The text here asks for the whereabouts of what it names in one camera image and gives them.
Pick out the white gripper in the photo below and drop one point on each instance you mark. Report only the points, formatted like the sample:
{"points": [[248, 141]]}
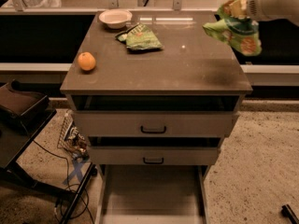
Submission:
{"points": [[261, 4]]}

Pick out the green rice chip bag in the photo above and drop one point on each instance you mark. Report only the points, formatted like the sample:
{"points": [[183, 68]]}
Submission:
{"points": [[240, 34]]}

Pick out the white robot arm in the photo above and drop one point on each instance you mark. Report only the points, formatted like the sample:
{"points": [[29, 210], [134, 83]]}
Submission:
{"points": [[288, 10]]}

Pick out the green jalapeno chip bag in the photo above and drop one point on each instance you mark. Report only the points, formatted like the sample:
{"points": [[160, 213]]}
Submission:
{"points": [[139, 37]]}

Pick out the grey drawer cabinet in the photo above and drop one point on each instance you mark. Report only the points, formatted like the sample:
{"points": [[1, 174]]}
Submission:
{"points": [[192, 73]]}

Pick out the open bottom drawer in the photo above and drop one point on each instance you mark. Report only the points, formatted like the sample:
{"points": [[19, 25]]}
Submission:
{"points": [[152, 194]]}

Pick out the white bowl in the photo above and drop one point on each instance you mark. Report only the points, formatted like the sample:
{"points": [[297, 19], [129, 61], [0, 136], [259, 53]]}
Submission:
{"points": [[115, 18]]}

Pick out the orange fruit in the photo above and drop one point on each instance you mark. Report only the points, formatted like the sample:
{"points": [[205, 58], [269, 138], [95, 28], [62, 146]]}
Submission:
{"points": [[86, 61]]}

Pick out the black object on floor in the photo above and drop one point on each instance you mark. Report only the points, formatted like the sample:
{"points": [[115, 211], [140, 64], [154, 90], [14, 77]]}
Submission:
{"points": [[286, 211]]}

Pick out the black side cart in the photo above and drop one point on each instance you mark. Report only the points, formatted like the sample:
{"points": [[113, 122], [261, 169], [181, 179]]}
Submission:
{"points": [[23, 115]]}

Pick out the top drawer with handle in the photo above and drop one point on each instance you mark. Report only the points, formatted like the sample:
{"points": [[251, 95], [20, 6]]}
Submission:
{"points": [[154, 124]]}

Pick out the drawer with handle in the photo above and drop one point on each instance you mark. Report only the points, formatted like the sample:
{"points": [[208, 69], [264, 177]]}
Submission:
{"points": [[154, 124], [153, 155]]}

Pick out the middle drawer with handle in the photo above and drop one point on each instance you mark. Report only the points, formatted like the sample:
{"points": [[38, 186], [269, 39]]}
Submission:
{"points": [[153, 155]]}

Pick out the wire basket with snacks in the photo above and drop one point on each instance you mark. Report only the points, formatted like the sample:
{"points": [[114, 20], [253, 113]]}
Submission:
{"points": [[70, 140]]}

